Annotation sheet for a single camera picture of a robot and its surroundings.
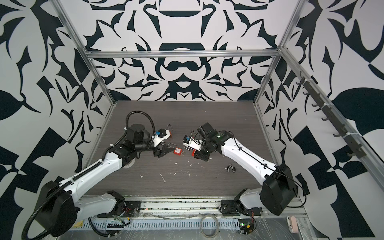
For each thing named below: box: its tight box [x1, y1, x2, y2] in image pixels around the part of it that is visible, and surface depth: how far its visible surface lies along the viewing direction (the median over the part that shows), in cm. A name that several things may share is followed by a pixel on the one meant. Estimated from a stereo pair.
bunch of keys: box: [224, 163, 236, 173], surface depth 87 cm
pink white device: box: [286, 216, 299, 234], surface depth 70 cm
